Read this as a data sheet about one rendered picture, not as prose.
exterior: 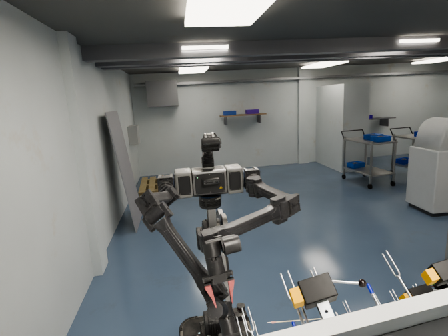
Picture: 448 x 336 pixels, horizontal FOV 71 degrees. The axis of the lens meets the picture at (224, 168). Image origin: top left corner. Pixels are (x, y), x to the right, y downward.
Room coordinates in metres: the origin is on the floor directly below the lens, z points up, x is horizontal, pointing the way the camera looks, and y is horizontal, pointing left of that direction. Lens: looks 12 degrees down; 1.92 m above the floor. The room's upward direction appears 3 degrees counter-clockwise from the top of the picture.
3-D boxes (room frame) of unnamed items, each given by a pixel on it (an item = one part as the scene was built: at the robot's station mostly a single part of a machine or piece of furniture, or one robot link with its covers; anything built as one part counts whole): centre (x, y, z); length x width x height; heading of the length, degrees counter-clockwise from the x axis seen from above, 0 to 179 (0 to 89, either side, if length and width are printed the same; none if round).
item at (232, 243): (1.03, 0.03, 1.42); 0.12 x 0.12 x 0.09; 15
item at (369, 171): (6.62, -3.06, 0.54); 1.15 x 0.67 x 1.08; 7
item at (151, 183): (7.04, 1.47, 0.06); 1.41 x 0.97 x 0.13; 8
